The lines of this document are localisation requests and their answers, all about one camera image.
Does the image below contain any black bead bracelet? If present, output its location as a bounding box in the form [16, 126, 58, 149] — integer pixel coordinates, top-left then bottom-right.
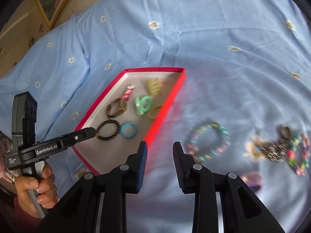
[95, 119, 121, 142]

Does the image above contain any purple hair tie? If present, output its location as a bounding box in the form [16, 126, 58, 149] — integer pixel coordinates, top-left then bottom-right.
[240, 170, 265, 195]

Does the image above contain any turquoise ring bangle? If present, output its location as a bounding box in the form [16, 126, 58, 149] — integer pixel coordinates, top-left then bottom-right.
[120, 122, 138, 139]

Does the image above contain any pink cartoon hair clip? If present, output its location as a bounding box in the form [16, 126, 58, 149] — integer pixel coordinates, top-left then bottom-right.
[121, 84, 135, 102]

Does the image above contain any dark metal chain bracelet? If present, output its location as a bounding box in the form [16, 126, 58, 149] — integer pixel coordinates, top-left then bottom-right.
[254, 138, 295, 163]

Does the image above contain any pastel bead bracelet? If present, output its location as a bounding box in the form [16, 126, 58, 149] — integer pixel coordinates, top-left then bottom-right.
[186, 121, 231, 163]

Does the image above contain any colourful chunky bead bracelet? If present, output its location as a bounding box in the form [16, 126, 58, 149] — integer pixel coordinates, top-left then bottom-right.
[286, 133, 311, 177]

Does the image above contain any yellow ring bangle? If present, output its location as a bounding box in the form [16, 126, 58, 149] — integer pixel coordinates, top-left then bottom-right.
[147, 105, 162, 120]

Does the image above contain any yellow claw hair clip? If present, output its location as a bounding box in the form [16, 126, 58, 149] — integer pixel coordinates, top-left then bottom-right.
[146, 78, 163, 96]

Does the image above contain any left hand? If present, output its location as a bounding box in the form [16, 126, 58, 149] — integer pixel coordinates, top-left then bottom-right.
[15, 164, 59, 219]

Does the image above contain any red shallow box tray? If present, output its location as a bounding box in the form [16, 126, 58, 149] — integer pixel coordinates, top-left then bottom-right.
[73, 67, 187, 175]

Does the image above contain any blue flowered bed sheet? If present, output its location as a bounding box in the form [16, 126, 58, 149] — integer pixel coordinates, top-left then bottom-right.
[1, 0, 310, 232]

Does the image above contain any gold ring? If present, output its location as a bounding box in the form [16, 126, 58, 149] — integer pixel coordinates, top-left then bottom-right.
[278, 125, 292, 138]

